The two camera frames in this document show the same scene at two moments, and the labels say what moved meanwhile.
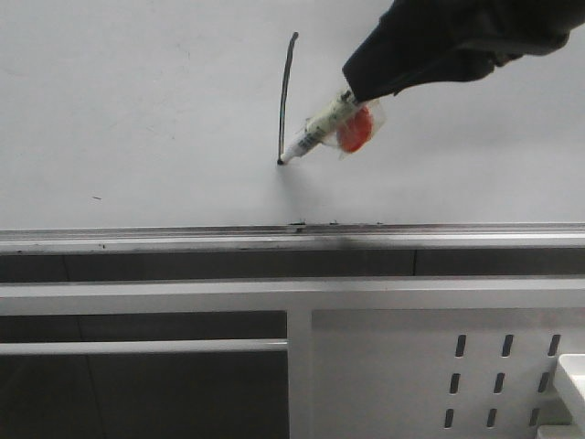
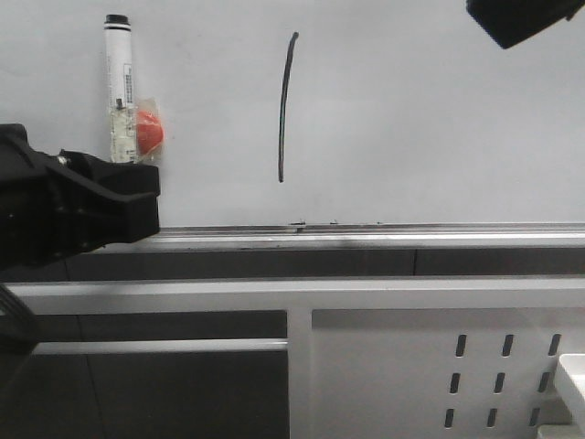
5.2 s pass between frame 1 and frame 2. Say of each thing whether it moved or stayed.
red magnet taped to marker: moved
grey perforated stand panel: stayed
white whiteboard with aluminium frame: stayed
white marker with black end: moved
